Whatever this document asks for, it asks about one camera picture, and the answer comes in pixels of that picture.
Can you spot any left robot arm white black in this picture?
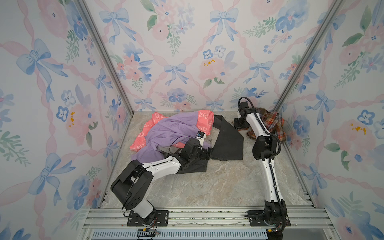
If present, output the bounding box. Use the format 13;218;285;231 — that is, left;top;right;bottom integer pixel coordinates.
111;139;213;220

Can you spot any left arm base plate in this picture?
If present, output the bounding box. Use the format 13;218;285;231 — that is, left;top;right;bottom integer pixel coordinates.
127;210;170;227

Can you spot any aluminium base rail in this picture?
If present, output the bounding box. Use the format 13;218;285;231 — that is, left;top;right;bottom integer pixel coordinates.
78;205;341;240

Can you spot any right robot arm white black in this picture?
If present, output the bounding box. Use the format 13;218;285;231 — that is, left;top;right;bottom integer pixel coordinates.
234;97;288;231

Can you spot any pink patterned cloth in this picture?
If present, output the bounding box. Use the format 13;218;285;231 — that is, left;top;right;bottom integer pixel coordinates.
130;110;214;152

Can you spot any thin black left cable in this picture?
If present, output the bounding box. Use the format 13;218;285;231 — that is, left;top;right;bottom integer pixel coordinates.
121;134;199;211

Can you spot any aluminium corner post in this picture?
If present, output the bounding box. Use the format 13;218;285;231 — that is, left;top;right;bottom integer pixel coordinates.
273;0;344;112
74;0;134;117

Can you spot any left aluminium corner post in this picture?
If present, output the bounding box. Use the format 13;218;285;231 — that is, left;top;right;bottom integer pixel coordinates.
74;0;134;117

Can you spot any right aluminium corner post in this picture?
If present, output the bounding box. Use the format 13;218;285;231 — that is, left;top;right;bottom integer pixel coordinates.
273;0;344;112

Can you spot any black cloth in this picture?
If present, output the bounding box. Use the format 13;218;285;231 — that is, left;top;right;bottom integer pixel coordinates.
176;115;244;174

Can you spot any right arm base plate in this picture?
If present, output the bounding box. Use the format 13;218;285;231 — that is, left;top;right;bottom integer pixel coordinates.
244;210;291;229

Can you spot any red plaid cloth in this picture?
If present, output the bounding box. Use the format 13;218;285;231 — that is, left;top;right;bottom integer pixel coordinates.
254;108;287;143

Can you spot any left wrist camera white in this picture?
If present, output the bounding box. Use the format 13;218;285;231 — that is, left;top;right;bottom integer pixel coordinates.
195;131;208;149

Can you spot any purple cloth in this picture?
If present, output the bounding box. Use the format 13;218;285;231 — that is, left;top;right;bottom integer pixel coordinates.
132;111;199;163

